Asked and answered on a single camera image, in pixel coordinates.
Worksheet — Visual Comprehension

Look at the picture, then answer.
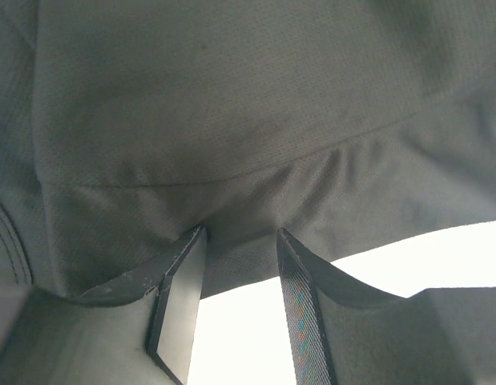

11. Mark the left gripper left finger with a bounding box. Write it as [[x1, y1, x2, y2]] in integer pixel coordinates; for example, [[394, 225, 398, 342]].
[[0, 227, 207, 384]]

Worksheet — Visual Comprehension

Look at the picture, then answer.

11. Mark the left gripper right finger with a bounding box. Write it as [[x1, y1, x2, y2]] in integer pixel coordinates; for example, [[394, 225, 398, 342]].
[[276, 229, 472, 384]]

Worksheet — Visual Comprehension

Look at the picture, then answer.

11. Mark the black t shirt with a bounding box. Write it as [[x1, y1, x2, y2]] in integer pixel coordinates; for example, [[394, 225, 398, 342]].
[[0, 1, 496, 297]]

